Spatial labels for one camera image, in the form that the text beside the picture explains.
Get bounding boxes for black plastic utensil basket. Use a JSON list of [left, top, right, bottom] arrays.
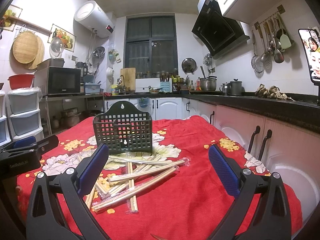
[[93, 101, 152, 155]]

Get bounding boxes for dark kitchen window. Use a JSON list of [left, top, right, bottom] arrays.
[[123, 15, 178, 78]]

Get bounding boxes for plastic drawer tower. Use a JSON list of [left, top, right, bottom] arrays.
[[1, 88, 43, 146]]

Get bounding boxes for metal storage shelf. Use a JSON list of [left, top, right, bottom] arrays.
[[40, 94, 105, 135]]

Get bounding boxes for white lower cabinets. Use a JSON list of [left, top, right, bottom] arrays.
[[104, 97, 320, 205]]

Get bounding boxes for red plastic basin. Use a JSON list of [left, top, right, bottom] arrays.
[[8, 74, 35, 90]]

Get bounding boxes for black microwave oven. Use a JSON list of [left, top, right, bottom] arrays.
[[34, 67, 81, 96]]

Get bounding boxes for black countertop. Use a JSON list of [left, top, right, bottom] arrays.
[[105, 92, 319, 133]]

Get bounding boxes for round bamboo tray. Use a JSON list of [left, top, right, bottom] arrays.
[[11, 31, 44, 70]]

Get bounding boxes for black electric kettle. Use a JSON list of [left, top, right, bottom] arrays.
[[75, 62, 88, 78]]

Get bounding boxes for ginger roots pile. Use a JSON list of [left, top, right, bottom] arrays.
[[255, 83, 295, 101]]

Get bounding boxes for steel kettle pot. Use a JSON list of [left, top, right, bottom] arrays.
[[228, 79, 242, 96]]

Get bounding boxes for large steel stockpot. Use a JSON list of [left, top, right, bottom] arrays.
[[200, 76, 217, 91]]

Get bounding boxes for wooden cutting board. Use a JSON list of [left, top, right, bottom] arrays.
[[120, 68, 136, 91]]

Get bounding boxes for white box on counter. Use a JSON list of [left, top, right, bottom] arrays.
[[135, 78, 161, 93]]

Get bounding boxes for hanging steel ladle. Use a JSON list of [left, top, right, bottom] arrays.
[[268, 19, 284, 63]]

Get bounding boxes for blue knife block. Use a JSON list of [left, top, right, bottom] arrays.
[[160, 78, 172, 93]]

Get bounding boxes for white cylindrical water heater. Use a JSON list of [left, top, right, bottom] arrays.
[[74, 0, 115, 38]]

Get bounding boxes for hanging green spatula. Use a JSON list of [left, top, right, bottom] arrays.
[[277, 14, 292, 50]]

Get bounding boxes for smartphone on stand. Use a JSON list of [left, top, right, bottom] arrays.
[[298, 29, 320, 86]]

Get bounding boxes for black range hood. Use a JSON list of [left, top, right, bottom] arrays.
[[191, 0, 249, 60]]

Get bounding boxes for glass pot lid on wall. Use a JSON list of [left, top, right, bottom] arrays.
[[49, 37, 64, 58]]

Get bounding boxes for fruit picture on wall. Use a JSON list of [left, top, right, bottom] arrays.
[[48, 24, 76, 52]]

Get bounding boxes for steel bowl on wall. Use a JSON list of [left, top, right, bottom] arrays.
[[92, 46, 105, 59]]

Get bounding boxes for hanging wire skimmer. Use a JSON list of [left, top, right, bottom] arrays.
[[251, 31, 264, 74]]

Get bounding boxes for dark pot lid on wall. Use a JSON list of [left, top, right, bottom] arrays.
[[181, 58, 197, 74]]

